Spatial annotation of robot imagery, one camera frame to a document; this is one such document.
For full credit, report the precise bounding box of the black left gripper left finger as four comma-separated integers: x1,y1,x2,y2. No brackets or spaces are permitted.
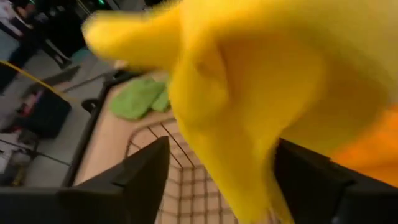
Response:
0,136,171,224

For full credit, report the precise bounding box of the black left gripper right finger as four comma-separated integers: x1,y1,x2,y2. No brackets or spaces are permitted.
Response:
275,138,398,224

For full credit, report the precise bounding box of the black wire basket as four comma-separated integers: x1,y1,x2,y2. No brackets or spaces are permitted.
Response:
124,118,280,224

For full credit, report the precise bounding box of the green microfiber towel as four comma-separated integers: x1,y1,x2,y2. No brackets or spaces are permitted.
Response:
108,77,171,121

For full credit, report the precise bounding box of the yellow microfiber towel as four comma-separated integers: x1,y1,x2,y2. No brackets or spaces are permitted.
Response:
81,0,398,224

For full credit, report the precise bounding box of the orange plastic basket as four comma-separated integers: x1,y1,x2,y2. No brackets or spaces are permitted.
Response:
331,104,398,189

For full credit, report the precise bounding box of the black computer tower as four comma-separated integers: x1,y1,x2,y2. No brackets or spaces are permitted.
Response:
17,88,73,139

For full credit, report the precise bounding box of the black metal table frame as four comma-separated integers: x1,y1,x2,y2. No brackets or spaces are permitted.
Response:
62,70,144,187

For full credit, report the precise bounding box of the yellow hanging cable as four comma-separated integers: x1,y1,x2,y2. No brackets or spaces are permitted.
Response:
0,60,80,102

